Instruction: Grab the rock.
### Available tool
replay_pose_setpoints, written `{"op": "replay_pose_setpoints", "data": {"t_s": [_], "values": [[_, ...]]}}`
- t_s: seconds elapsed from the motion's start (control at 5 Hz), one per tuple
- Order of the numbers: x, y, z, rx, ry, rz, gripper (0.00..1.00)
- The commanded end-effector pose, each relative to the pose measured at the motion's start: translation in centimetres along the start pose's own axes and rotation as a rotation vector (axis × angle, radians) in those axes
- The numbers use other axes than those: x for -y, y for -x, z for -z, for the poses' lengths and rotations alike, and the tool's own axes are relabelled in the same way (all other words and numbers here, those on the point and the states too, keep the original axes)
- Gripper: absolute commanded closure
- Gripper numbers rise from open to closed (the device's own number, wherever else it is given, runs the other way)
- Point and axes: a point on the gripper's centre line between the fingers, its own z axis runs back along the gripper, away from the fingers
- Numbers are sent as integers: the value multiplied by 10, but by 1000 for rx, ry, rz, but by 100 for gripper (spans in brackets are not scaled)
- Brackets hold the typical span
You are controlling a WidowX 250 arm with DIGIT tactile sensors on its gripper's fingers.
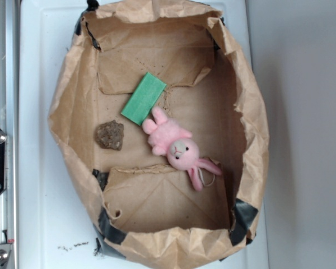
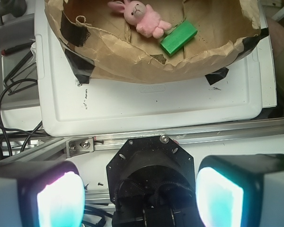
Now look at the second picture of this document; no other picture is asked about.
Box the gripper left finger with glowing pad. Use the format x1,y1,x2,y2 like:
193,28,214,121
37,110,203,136
0,161,85,227

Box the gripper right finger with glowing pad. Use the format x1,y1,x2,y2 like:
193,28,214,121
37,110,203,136
195,154,284,227

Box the white plastic bin lid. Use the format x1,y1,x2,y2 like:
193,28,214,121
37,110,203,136
35,0,277,137

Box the brown paper bag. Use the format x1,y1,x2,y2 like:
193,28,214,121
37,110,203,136
44,0,269,84

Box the green rectangular block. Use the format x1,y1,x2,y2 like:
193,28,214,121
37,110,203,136
160,20,198,56

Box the pink plush bunny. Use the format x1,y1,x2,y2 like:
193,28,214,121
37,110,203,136
107,0,172,39

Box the aluminium extrusion rail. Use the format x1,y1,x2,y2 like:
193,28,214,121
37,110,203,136
5,117,284,162

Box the metal corner bracket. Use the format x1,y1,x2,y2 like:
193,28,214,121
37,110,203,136
66,137,94,158

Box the black cable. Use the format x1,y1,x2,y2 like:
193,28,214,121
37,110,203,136
0,79,44,161

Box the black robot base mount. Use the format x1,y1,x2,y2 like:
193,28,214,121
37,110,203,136
106,139,198,227

